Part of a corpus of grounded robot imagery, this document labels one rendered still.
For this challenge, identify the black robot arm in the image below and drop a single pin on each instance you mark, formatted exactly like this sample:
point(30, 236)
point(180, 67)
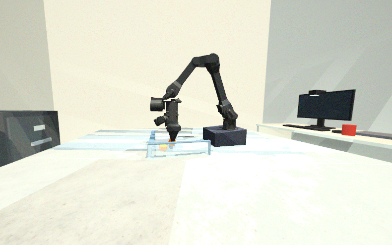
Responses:
point(212, 64)

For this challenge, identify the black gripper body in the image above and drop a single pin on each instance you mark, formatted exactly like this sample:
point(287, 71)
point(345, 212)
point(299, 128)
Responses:
point(173, 124)

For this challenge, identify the clear low walls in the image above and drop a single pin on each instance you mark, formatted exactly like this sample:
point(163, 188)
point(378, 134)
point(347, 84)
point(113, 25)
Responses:
point(180, 150)

